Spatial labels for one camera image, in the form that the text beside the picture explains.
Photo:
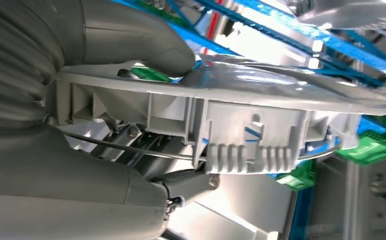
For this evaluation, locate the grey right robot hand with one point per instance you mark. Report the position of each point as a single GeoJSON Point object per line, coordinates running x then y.
{"type": "Point", "coordinates": [63, 185]}

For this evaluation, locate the blue metal shelf rack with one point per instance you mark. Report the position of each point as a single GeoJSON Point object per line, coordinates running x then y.
{"type": "Point", "coordinates": [345, 44]}

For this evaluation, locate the red barrier belt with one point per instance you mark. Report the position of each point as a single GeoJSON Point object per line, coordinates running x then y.
{"type": "Point", "coordinates": [212, 30]}

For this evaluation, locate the green plastic crate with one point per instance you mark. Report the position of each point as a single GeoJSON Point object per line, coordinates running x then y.
{"type": "Point", "coordinates": [297, 177]}
{"type": "Point", "coordinates": [372, 149]}

